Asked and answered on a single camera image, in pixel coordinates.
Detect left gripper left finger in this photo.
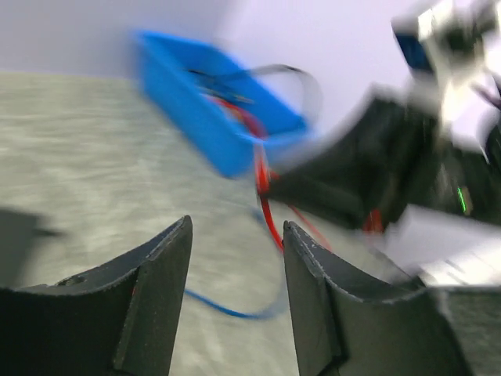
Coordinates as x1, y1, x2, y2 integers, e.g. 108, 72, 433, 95
1, 216, 193, 375

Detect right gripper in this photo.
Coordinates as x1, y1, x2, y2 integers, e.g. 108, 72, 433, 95
269, 92, 500, 228

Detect tangled cables in bin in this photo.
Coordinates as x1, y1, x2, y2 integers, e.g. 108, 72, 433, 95
183, 62, 324, 118

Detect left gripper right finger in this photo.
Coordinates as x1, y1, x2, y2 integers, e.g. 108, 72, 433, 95
283, 222, 500, 376

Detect black network switch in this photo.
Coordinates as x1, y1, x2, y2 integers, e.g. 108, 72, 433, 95
1, 208, 63, 287

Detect blue plastic bin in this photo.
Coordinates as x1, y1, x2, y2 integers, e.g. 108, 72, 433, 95
135, 30, 309, 178

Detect red ethernet cable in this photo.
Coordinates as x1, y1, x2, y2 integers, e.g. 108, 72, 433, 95
211, 96, 384, 255

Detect blue ethernet cable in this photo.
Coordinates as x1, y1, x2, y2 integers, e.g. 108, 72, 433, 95
183, 205, 289, 321

